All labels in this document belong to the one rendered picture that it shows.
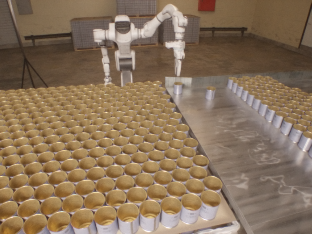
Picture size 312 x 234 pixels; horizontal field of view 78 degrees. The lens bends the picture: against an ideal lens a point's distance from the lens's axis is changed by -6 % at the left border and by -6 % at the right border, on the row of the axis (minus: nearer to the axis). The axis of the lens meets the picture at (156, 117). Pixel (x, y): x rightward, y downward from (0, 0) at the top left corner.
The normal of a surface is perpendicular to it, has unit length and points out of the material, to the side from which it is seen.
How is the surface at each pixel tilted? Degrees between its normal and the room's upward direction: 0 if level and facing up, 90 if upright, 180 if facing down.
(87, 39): 88
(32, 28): 90
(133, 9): 89
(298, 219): 0
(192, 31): 89
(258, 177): 0
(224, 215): 2
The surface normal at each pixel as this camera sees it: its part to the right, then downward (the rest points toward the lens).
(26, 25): 0.20, 0.51
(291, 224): 0.00, -0.85
